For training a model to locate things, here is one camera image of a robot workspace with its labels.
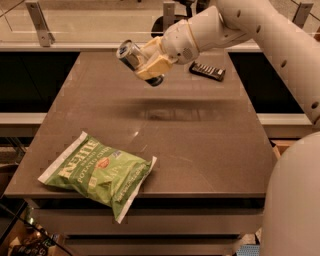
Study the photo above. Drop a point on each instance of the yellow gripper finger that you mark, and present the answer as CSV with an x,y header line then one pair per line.
x,y
154,67
153,53

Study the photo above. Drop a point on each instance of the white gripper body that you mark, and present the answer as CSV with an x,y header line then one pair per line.
x,y
179,42

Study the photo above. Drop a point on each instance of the silver blue redbull can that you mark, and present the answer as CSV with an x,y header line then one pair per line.
x,y
131,55

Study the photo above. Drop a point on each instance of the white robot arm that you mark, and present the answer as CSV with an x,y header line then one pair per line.
x,y
291,218

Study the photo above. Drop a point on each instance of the black office chair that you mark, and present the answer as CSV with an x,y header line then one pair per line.
x,y
200,5

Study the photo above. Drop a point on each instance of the dark chocolate bar wrapper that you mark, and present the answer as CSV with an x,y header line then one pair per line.
x,y
207,71

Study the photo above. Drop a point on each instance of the green potato chips bag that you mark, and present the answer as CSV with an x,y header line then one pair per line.
x,y
101,173

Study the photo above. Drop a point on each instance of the grey table drawer unit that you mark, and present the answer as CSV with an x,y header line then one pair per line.
x,y
152,232

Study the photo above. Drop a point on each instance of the blue mesh basket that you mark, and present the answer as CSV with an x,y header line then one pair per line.
x,y
248,250

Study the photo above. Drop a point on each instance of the middle metal railing post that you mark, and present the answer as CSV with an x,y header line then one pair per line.
x,y
168,14

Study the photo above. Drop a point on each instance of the metal railing post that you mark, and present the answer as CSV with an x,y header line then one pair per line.
x,y
45,37
302,13
168,14

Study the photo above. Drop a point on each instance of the left metal railing post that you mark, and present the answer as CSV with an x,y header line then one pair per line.
x,y
45,37

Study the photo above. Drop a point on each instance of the right metal railing post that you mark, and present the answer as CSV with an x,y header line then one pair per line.
x,y
302,13

